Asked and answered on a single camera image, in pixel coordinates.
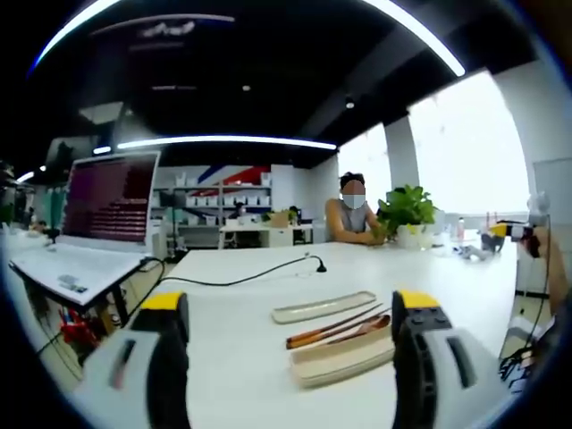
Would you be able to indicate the white background table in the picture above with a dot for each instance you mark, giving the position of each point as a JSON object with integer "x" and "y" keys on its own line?
{"x": 263, "y": 232}

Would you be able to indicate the red objects under laptop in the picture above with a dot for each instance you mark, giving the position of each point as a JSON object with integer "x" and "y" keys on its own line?
{"x": 73, "y": 328}

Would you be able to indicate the beige cutlery case lid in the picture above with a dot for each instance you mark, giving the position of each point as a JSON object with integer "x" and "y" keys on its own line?
{"x": 322, "y": 307}

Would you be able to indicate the wooden spoon utensil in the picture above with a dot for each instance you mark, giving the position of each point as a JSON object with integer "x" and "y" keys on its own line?
{"x": 368, "y": 325}

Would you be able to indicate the beige cutlery case base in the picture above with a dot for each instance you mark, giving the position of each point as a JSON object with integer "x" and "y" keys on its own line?
{"x": 339, "y": 359}

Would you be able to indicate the curved ceiling light strip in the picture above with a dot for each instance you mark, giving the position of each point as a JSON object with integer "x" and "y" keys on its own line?
{"x": 415, "y": 31}

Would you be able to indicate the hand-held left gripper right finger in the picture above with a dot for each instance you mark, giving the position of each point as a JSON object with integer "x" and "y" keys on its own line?
{"x": 447, "y": 353}

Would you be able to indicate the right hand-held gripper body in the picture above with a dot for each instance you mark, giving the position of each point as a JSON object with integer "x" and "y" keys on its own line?
{"x": 538, "y": 210}

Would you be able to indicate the long ceiling light strip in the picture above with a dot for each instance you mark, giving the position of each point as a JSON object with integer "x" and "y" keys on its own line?
{"x": 223, "y": 140}

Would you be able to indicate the pink bottle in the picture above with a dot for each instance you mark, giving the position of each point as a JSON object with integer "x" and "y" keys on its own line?
{"x": 460, "y": 225}

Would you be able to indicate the black laptop stand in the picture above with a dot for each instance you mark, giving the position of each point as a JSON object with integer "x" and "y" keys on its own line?
{"x": 120, "y": 304}

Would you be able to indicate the green potted plant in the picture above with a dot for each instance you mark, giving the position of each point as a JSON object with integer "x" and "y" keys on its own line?
{"x": 409, "y": 210}

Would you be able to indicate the white storage shelf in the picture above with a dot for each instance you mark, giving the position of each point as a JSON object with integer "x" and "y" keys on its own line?
{"x": 214, "y": 201}

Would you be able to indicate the white laptop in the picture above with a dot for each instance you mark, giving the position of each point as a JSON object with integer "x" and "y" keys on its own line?
{"x": 107, "y": 210}

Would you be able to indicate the wooden chopstick utensil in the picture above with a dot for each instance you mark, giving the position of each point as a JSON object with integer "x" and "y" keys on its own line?
{"x": 330, "y": 325}
{"x": 322, "y": 335}

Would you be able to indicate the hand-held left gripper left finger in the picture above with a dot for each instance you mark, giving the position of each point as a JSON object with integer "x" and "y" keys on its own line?
{"x": 134, "y": 357}

